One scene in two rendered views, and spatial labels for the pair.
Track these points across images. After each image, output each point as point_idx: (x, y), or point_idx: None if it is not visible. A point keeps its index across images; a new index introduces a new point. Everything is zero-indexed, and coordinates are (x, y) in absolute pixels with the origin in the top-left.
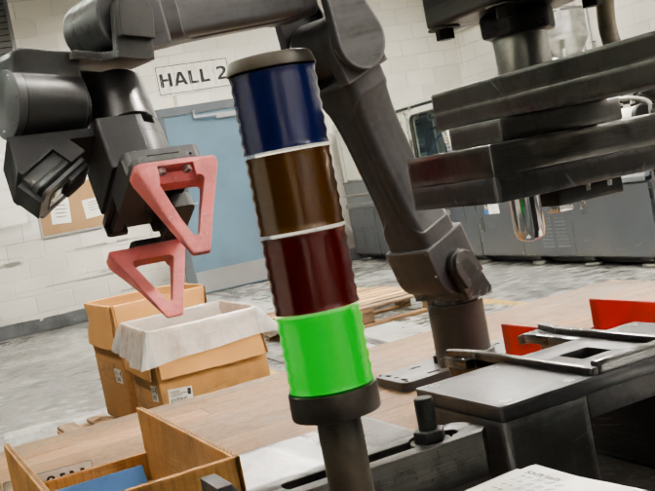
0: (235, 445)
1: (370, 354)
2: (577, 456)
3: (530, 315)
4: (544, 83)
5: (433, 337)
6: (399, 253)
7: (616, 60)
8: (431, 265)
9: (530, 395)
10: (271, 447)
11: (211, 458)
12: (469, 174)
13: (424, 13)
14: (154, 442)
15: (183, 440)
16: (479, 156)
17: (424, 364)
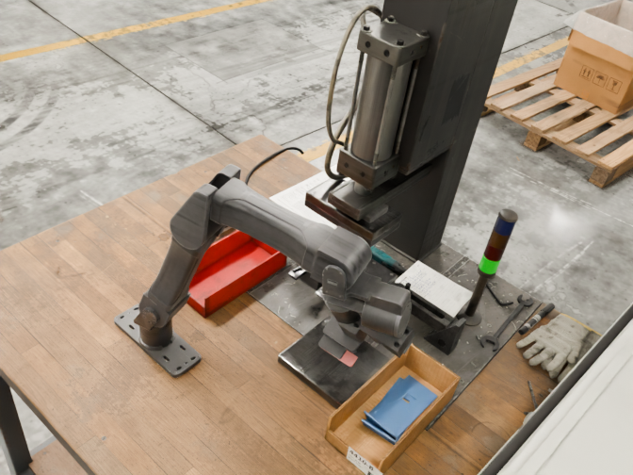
0: (273, 420)
1: (71, 403)
2: None
3: (23, 321)
4: (397, 190)
5: (161, 338)
6: (176, 307)
7: (413, 179)
8: (187, 299)
9: (386, 270)
10: (317, 381)
11: (397, 359)
12: (394, 224)
13: (372, 185)
14: (344, 412)
15: (377, 377)
16: (398, 218)
17: (161, 354)
